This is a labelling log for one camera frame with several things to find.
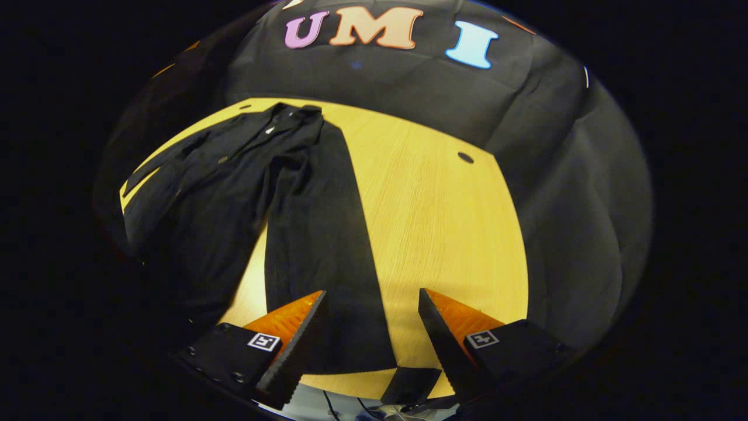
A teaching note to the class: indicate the black button-up garment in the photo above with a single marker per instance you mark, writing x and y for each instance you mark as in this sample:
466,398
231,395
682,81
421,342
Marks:
315,234

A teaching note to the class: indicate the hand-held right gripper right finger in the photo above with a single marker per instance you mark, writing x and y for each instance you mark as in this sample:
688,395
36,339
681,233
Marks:
447,351

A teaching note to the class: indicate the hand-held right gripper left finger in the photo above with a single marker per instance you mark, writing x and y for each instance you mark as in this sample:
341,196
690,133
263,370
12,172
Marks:
298,351

